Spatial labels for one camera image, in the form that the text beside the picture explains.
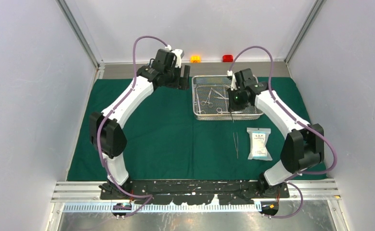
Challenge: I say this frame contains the metal mesh instrument tray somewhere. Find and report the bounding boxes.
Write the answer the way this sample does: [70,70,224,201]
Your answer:
[191,75,263,121]

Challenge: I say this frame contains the steel surgical forceps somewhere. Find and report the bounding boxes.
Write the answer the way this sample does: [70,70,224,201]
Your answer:
[196,89,213,114]

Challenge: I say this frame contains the white sterile packet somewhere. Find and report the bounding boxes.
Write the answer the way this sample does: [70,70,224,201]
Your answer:
[247,128,272,161]

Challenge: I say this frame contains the green surgical drape cloth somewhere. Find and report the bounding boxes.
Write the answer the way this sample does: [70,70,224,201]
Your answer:
[67,77,310,181]

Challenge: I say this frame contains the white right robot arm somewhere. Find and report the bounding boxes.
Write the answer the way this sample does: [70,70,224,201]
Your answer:
[227,68,324,198]

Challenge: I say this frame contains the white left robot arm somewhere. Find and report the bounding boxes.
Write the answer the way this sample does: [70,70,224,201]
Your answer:
[89,46,190,199]

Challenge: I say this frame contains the yellow toy block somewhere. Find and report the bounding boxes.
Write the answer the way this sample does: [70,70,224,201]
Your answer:
[190,55,201,63]

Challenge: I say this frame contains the red toy block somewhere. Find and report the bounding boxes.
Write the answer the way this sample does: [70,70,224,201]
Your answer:
[222,54,234,63]

